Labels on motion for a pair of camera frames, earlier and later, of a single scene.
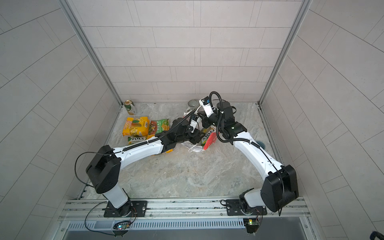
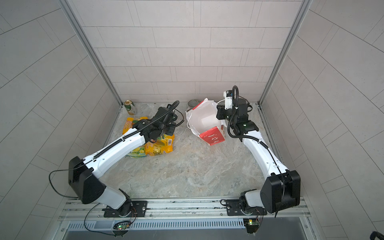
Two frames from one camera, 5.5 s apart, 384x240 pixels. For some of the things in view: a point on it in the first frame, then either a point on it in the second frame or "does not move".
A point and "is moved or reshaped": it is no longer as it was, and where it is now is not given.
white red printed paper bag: [208, 143] is moved or reshaped
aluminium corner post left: [84, 38] does not move
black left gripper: [196, 136] -> [172, 128]
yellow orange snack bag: [136, 127] does not move
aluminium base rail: [86, 207] does not move
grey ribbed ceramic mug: [192, 104] does not move
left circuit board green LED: [123, 226] does not move
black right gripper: [205, 120] -> [221, 111]
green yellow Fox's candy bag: [208, 131] is moved or reshaped
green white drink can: [129, 107] does not move
